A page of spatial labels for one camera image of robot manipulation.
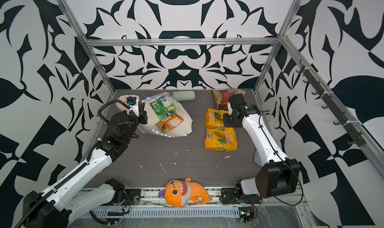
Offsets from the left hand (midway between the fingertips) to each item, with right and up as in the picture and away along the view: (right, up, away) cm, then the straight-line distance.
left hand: (141, 100), depth 72 cm
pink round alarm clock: (-27, +3, +39) cm, 48 cm away
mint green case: (+17, +5, +43) cm, 47 cm away
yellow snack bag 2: (+41, -22, +17) cm, 49 cm away
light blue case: (+60, -32, +11) cm, 69 cm away
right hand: (+44, -10, +9) cm, 46 cm away
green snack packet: (+5, -4, +30) cm, 30 cm away
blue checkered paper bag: (+19, -17, +23) cm, 34 cm away
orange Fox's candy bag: (+10, -13, +24) cm, 29 cm away
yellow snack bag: (+38, -10, +25) cm, 47 cm away
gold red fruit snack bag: (+45, +4, +36) cm, 57 cm away
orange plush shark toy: (+18, -41, -4) cm, 45 cm away
